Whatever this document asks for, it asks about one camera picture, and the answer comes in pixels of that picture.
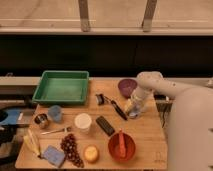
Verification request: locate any white yellow gripper body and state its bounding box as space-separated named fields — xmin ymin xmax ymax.
xmin=124 ymin=97 xmax=144 ymax=116

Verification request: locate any light blue towel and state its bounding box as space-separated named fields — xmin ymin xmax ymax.
xmin=128 ymin=111 xmax=139 ymax=119

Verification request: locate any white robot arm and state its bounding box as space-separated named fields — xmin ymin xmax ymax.
xmin=125 ymin=71 xmax=213 ymax=171

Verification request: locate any white plastic cup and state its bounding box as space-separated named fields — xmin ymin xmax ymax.
xmin=74 ymin=113 xmax=92 ymax=133

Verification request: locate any blue plastic cup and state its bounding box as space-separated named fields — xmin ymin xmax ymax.
xmin=48 ymin=105 xmax=62 ymax=122

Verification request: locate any small metal cup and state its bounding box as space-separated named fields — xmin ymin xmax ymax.
xmin=34 ymin=114 xmax=49 ymax=129

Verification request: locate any purple bowl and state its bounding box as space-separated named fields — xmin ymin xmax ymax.
xmin=118 ymin=79 xmax=137 ymax=98

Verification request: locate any black rectangular remote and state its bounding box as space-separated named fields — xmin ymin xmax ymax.
xmin=96 ymin=116 xmax=115 ymax=136

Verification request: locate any orange bowl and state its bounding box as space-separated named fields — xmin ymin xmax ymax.
xmin=108 ymin=131 xmax=136 ymax=162

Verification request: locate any orange carrot piece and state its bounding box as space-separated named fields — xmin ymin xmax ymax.
xmin=119 ymin=130 xmax=126 ymax=158

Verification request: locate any yellow round fruit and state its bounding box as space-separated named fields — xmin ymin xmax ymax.
xmin=84 ymin=145 xmax=99 ymax=163

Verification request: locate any green plastic tray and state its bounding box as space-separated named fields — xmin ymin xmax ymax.
xmin=32 ymin=71 xmax=89 ymax=105

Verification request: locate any metal fork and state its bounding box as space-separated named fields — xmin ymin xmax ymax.
xmin=41 ymin=127 xmax=71 ymax=135

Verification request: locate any bunch of dark grapes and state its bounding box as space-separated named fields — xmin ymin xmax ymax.
xmin=60 ymin=133 xmax=84 ymax=168

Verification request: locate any blue sponge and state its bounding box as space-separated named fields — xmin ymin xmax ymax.
xmin=42 ymin=146 xmax=65 ymax=167

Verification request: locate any yellow banana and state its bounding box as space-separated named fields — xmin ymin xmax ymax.
xmin=24 ymin=130 xmax=41 ymax=158

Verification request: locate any blue black object at left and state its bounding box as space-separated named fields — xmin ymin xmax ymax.
xmin=0 ymin=108 xmax=25 ymax=146

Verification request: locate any black handled kitchen utensil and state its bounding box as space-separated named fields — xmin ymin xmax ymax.
xmin=96 ymin=94 xmax=127 ymax=120

